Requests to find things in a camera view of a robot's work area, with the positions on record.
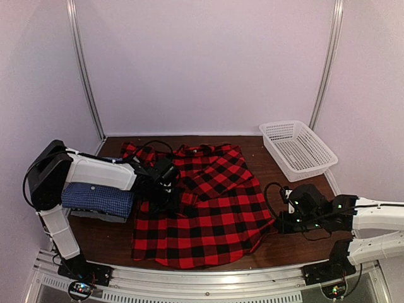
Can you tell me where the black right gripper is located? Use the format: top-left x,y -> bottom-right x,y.
273,211 -> 324,235

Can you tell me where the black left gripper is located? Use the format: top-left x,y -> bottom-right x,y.
147,183 -> 180,213

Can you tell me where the red black plaid shirt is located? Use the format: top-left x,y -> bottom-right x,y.
131,144 -> 274,270

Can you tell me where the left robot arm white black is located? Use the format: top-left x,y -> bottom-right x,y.
23,140 -> 181,280

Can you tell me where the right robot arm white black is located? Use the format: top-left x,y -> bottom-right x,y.
274,191 -> 403,279

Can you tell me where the blue checked folded shirt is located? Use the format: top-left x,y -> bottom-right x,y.
61,156 -> 136,218

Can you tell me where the grey folded shirt underneath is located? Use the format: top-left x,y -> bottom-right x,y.
70,209 -> 128,223

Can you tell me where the white plastic basket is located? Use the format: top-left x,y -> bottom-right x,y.
259,121 -> 338,182

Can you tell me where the right circuit board with LEDs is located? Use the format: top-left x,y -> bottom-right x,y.
321,282 -> 347,300

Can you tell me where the circuit board with leds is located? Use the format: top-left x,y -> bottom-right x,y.
321,282 -> 347,300
68,281 -> 95,300

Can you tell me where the left circuit board with LEDs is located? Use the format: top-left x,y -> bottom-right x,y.
68,281 -> 95,300

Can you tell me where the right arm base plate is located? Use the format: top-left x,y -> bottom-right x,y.
302,259 -> 357,286

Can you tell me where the front aluminium frame rail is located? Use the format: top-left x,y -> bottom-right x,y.
22,249 -> 393,302

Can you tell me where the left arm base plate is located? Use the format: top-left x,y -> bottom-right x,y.
57,262 -> 112,287

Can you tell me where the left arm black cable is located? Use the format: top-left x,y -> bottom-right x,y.
22,140 -> 177,218

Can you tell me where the right aluminium corner post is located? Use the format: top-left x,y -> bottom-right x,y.
309,0 -> 344,130

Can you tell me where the aluminium corner post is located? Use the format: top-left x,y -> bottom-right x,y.
66,0 -> 106,141
309,0 -> 344,130

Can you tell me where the left aluminium corner post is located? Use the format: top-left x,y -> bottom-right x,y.
66,0 -> 106,141

